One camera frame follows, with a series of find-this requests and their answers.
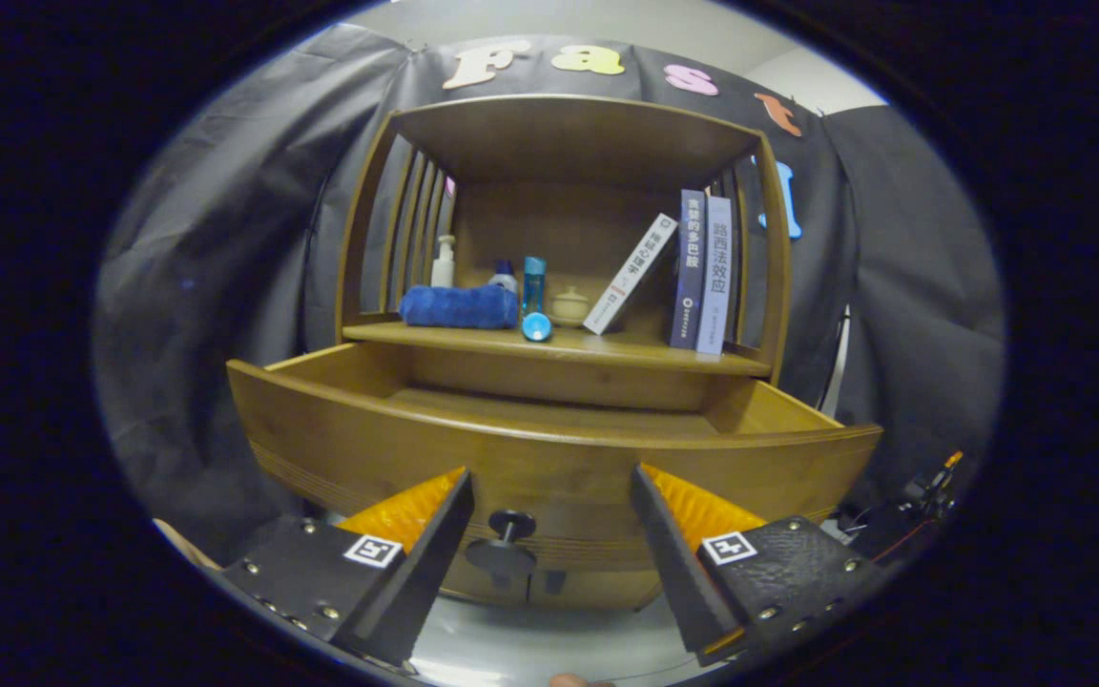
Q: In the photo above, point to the blue and white tube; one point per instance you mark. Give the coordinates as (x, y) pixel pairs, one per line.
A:
(536, 327)

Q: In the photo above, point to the wooden drawer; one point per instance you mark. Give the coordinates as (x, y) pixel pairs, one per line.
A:
(549, 468)

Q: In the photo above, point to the translucent blue bottle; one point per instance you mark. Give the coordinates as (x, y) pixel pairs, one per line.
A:
(534, 286)

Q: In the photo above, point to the light purple book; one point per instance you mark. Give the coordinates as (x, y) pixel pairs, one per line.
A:
(715, 277)

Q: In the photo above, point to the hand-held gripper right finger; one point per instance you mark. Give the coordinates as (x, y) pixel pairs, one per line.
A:
(678, 572)

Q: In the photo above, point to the white pump bottle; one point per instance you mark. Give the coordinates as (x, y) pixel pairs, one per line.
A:
(442, 272)

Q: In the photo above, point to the wooden cabinet door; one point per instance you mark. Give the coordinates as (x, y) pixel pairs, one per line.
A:
(483, 586)
(597, 592)

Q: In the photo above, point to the cream lidded teacup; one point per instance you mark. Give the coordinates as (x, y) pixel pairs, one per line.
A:
(570, 309)

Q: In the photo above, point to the light wooden plank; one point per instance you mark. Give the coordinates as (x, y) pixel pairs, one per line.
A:
(182, 544)

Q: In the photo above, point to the white book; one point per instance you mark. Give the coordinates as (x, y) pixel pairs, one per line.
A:
(631, 274)

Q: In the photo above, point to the black and orange equipment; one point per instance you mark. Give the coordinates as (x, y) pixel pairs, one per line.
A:
(926, 496)

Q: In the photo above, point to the blue folded towel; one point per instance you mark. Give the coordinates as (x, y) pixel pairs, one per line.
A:
(459, 307)

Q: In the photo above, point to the white bottle with blue cap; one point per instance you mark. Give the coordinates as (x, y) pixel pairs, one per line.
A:
(504, 279)

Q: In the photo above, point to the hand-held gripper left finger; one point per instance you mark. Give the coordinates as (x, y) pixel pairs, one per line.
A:
(421, 572)

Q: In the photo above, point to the wooden cabinet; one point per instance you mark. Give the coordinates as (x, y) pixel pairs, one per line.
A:
(559, 229)

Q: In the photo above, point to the dark blue book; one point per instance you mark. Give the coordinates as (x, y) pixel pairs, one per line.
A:
(688, 277)

